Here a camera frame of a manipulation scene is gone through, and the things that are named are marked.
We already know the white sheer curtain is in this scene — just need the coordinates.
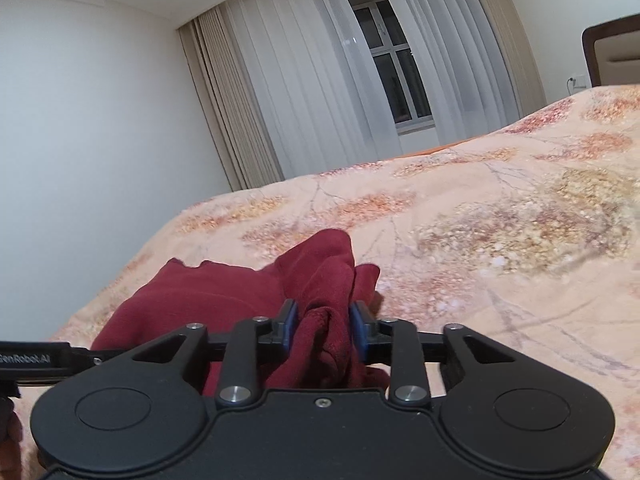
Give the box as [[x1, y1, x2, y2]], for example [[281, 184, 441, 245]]
[[388, 0, 520, 144], [224, 0, 401, 179]]

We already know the white framed window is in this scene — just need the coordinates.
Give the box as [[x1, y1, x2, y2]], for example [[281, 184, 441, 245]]
[[348, 0, 435, 134]]

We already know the floral peach comforter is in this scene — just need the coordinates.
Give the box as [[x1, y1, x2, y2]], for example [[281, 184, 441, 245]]
[[58, 86, 639, 479]]

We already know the maroon long-sleeve sweater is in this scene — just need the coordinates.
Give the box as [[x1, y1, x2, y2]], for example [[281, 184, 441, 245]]
[[92, 230, 390, 389]]

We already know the right beige drape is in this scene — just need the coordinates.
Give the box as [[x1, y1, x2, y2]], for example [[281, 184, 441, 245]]
[[480, 0, 547, 116]]

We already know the beige drape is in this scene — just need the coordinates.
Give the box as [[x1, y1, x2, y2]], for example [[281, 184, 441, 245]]
[[480, 0, 547, 116], [178, 6, 283, 191]]

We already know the right white sheer curtain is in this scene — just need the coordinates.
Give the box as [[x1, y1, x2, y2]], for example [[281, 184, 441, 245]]
[[388, 0, 520, 144]]

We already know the brown padded headboard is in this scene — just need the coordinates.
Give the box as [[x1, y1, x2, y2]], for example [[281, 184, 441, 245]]
[[582, 14, 640, 87]]

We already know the white wall outlet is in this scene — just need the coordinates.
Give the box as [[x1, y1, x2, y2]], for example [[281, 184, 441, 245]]
[[566, 74, 590, 96]]

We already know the left white sheer curtain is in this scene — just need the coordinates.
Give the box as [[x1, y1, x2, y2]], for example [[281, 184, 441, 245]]
[[224, 0, 401, 179]]

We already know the left beige drape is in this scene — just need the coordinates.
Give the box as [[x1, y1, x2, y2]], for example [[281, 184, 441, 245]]
[[178, 6, 283, 191]]

